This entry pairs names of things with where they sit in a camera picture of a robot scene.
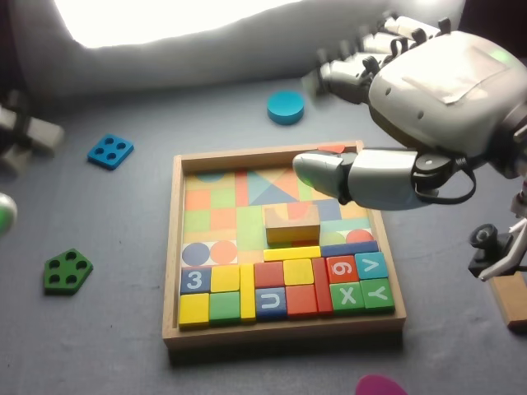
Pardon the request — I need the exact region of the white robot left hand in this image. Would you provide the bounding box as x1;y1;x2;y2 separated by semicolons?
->
0;90;66;239

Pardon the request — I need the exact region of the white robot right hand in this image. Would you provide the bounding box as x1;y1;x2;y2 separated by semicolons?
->
291;12;527;211

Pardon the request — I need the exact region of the natural wooden block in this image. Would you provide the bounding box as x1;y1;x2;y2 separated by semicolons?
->
263;203;322;247

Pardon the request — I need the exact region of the blue square four-hole piece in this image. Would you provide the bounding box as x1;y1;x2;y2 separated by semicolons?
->
86;133;135;171

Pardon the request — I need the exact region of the green pentagon five-hole piece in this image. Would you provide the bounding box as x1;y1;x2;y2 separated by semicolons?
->
43;248;94;295

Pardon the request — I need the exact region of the blue round disc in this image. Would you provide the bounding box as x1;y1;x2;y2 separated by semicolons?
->
266;90;306;126

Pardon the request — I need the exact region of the white backdrop sheet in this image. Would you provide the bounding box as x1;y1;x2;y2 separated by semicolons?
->
12;0;469;102

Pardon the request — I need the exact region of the grey table cloth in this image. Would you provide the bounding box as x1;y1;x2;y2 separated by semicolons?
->
0;67;527;395

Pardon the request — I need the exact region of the wooden square tray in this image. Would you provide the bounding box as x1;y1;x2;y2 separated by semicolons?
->
161;139;408;351

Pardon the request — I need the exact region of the magenta flat piece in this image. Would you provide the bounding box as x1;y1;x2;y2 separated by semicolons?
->
355;374;407;395

